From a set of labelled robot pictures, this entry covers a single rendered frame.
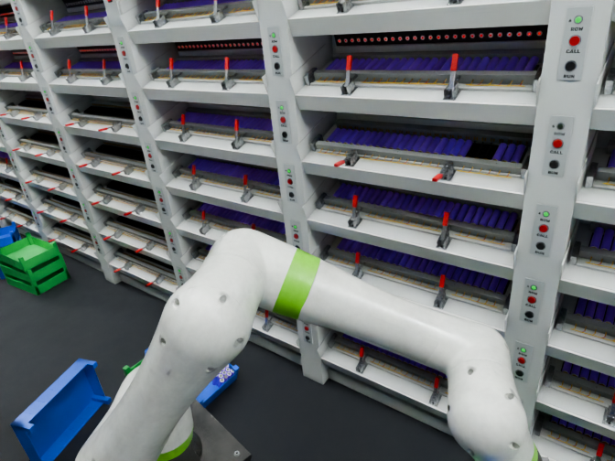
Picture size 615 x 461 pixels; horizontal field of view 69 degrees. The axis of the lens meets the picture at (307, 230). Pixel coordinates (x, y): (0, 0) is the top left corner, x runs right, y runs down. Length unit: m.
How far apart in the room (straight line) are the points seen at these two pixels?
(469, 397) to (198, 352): 0.39
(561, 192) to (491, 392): 0.49
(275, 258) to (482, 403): 0.37
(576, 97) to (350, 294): 0.56
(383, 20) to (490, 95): 0.29
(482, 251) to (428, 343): 0.47
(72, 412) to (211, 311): 1.41
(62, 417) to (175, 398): 1.25
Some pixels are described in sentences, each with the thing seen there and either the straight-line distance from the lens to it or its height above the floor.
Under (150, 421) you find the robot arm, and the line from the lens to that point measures 0.76.
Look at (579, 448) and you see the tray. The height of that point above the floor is 0.16.
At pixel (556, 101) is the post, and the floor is 1.08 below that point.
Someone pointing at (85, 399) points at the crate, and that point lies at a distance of 2.00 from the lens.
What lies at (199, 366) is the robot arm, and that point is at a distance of 0.63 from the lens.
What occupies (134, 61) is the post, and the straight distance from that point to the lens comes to 1.79.
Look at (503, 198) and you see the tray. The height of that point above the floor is 0.87.
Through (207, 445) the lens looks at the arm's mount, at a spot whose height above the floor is 0.38.
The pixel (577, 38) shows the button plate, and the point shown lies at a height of 1.19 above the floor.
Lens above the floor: 1.29
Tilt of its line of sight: 27 degrees down
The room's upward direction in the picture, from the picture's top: 6 degrees counter-clockwise
